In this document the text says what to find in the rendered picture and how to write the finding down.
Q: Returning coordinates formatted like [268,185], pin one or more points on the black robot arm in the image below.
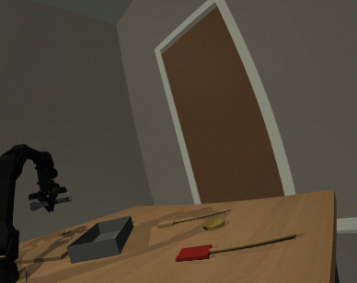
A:
[11,164]

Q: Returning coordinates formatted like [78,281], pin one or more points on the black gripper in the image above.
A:
[46,186]

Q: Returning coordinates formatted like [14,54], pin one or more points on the dark grey roasting tin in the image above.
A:
[104,239]

